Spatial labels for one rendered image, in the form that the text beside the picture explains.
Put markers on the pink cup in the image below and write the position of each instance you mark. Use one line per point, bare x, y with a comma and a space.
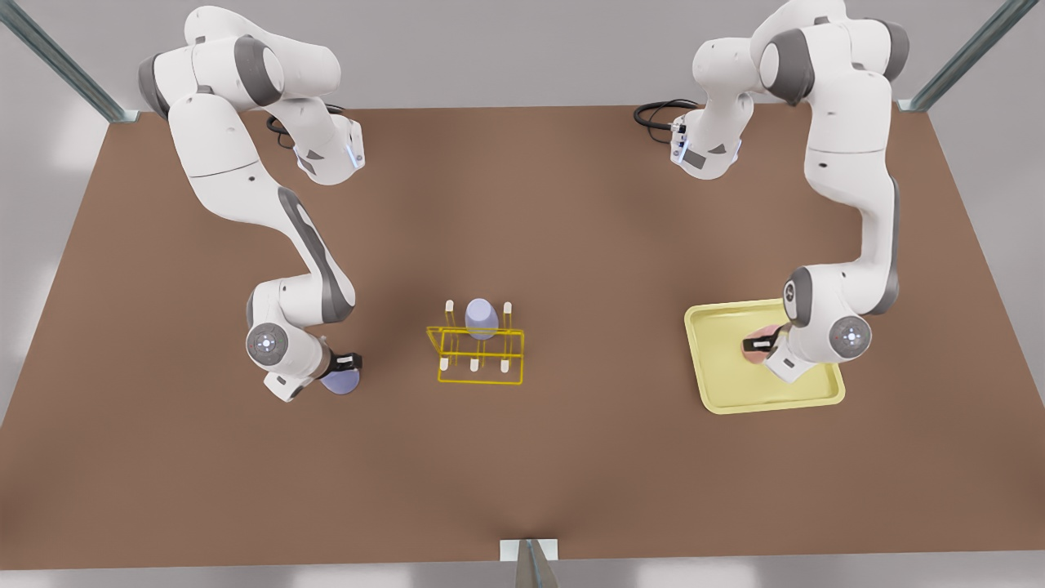
756, 346

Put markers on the lavender cup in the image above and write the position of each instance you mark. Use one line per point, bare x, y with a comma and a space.
341, 381
481, 319

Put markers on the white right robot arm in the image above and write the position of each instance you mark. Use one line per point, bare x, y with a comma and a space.
245, 188

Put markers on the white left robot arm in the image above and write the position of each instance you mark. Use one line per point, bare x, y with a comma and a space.
849, 163

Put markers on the pale yellow tray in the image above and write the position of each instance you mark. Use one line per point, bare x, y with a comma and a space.
735, 376

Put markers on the silver frame post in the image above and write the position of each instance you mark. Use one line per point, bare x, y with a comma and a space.
963, 57
61, 59
531, 563

